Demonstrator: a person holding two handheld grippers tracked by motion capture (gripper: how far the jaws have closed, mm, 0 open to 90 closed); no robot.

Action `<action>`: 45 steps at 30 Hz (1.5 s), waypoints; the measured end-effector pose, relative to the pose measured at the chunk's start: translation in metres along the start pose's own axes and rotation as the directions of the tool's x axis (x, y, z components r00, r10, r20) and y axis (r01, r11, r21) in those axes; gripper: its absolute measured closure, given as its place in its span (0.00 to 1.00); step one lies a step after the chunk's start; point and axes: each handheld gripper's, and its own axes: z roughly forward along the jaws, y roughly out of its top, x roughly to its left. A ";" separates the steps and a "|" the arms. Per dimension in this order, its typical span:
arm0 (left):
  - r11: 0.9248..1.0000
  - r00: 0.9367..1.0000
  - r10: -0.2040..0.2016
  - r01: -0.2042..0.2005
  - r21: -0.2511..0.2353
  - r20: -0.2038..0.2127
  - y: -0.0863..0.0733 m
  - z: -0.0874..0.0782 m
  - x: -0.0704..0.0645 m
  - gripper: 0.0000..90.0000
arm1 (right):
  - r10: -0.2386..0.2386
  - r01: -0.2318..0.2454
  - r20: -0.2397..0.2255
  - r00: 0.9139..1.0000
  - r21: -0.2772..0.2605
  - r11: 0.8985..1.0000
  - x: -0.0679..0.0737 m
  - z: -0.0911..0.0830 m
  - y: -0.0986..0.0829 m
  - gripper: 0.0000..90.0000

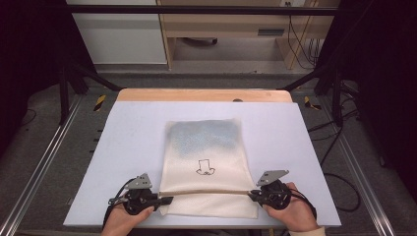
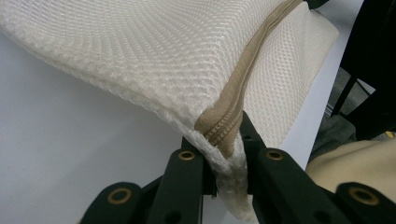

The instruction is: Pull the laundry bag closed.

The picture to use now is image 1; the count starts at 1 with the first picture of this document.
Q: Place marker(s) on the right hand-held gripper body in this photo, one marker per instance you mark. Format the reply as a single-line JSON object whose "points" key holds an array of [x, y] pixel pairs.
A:
{"points": [[275, 195]]}

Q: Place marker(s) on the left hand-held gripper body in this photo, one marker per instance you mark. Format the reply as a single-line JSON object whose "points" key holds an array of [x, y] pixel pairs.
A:
{"points": [[139, 196]]}

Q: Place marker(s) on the cream mesh zipper bag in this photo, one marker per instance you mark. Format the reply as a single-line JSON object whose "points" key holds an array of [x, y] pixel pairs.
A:
{"points": [[203, 150]]}

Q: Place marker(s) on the person's right hand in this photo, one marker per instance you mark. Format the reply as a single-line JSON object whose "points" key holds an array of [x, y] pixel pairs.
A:
{"points": [[298, 216]]}

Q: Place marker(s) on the person's left hand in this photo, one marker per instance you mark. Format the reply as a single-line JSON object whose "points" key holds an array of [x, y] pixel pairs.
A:
{"points": [[121, 224]]}

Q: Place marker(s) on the white foam mat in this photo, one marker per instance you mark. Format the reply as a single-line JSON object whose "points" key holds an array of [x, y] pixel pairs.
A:
{"points": [[131, 131]]}

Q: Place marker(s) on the yellow black tape strip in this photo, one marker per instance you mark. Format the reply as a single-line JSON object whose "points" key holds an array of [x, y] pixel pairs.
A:
{"points": [[309, 103], [100, 102]]}

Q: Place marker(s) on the wooden table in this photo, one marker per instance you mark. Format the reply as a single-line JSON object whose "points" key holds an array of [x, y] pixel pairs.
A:
{"points": [[183, 95]]}

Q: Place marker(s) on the black metal stand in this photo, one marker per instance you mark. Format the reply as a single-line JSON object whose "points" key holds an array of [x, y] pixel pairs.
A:
{"points": [[337, 98], [64, 98]]}

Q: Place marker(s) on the white cabinet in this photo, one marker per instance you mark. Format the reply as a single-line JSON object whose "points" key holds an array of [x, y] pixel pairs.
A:
{"points": [[121, 36]]}

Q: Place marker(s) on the black curtain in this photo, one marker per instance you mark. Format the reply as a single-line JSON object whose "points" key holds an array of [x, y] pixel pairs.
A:
{"points": [[29, 49], [383, 65]]}

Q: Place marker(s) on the light wooden desk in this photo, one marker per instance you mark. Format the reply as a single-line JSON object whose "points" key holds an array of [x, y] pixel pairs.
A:
{"points": [[223, 23]]}

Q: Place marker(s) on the black horizontal bar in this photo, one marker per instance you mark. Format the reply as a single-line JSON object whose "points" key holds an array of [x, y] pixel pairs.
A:
{"points": [[196, 10]]}

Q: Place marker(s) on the aluminium rail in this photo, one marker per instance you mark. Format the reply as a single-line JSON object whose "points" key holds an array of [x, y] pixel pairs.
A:
{"points": [[357, 164], [39, 164]]}

